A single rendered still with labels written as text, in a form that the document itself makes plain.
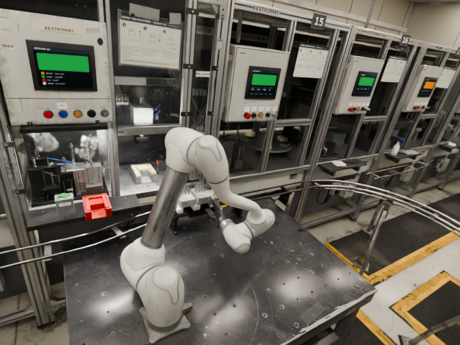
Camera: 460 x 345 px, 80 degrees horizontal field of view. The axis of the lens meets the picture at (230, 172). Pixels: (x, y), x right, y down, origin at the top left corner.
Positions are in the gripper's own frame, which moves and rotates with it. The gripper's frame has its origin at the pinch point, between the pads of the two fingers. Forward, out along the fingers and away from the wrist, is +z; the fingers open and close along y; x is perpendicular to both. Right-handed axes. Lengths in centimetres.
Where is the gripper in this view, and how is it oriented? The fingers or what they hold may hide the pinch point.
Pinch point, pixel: (209, 205)
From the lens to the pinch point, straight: 171.2
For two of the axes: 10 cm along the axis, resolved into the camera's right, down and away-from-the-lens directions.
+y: 1.2, -8.9, -4.4
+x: -8.7, 1.2, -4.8
